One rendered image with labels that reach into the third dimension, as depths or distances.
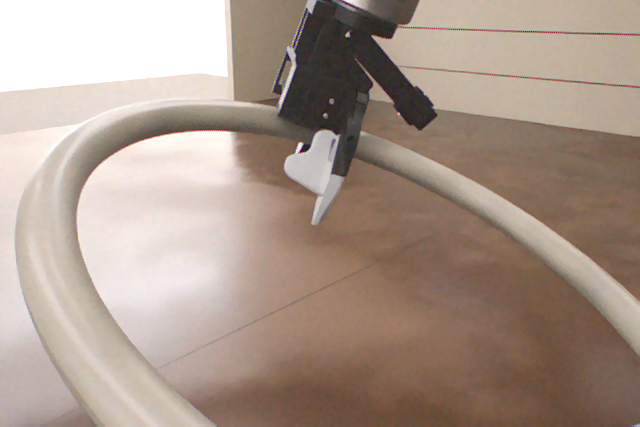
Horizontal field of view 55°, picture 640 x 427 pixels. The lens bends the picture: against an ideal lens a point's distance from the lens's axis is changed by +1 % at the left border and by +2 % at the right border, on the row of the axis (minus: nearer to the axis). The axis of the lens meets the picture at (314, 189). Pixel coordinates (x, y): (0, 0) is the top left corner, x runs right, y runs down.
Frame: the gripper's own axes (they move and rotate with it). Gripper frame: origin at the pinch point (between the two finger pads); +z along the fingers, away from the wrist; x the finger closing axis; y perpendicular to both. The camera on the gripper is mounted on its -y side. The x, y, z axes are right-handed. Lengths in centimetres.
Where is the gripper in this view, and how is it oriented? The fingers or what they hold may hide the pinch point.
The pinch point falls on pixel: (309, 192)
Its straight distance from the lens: 66.3
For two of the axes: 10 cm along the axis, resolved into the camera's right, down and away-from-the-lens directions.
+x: 1.5, 4.8, -8.7
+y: -9.2, -2.5, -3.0
